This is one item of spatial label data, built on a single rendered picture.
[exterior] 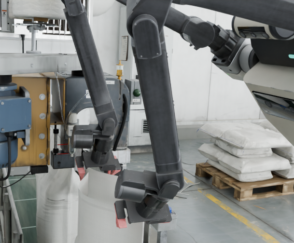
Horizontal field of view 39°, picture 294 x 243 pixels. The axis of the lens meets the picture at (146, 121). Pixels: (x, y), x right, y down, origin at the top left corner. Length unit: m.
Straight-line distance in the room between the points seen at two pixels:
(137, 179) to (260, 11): 0.45
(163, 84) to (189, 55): 5.49
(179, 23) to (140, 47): 0.57
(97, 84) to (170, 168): 0.44
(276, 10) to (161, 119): 0.28
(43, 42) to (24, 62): 2.94
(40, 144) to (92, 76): 0.41
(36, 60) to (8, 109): 0.20
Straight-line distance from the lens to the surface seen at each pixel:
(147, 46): 0.66
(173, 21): 1.22
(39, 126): 1.49
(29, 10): 1.26
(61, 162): 1.53
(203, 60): 6.35
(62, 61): 1.40
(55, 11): 1.26
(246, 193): 4.16
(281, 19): 0.71
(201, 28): 1.23
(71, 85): 1.48
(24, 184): 3.22
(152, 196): 0.94
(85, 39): 1.17
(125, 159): 1.60
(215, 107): 6.57
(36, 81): 1.46
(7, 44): 4.17
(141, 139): 5.43
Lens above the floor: 1.49
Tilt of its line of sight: 11 degrees down
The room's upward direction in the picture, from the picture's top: 3 degrees clockwise
